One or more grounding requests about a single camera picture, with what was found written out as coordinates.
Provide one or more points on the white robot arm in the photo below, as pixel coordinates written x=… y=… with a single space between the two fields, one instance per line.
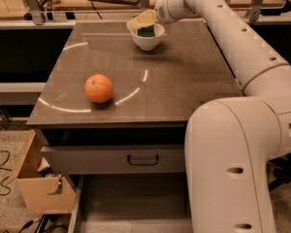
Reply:
x=229 y=142

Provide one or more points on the cardboard box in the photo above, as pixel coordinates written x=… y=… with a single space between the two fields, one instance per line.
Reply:
x=42 y=194

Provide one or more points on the white ceramic bowl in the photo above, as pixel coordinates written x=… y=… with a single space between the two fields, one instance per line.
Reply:
x=148 y=43

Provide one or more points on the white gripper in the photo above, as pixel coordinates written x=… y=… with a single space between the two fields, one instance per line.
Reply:
x=165 y=11

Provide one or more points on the yellow green sponge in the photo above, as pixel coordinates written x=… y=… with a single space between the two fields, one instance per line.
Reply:
x=146 y=31

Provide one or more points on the grey counter cabinet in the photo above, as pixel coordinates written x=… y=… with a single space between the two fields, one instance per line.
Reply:
x=154 y=94

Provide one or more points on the grey drawer with handle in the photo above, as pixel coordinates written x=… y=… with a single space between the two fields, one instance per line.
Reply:
x=96 y=160

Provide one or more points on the orange fruit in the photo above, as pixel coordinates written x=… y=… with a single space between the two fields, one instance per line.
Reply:
x=98 y=88

